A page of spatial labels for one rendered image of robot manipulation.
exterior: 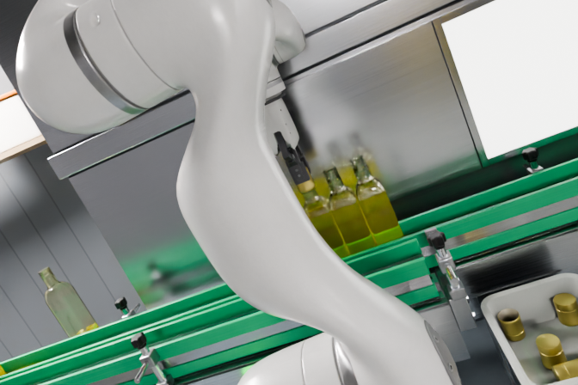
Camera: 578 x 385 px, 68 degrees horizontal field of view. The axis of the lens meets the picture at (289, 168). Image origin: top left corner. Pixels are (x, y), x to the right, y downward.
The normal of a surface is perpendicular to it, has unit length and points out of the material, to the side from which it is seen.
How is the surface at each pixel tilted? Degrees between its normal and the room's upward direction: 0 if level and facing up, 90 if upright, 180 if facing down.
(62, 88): 100
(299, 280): 74
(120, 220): 90
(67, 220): 90
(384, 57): 90
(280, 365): 6
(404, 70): 90
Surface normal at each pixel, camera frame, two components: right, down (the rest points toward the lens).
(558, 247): -0.10, 0.29
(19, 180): 0.29, 0.11
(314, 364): -0.47, -0.72
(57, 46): -0.29, -0.16
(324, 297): 0.30, -0.36
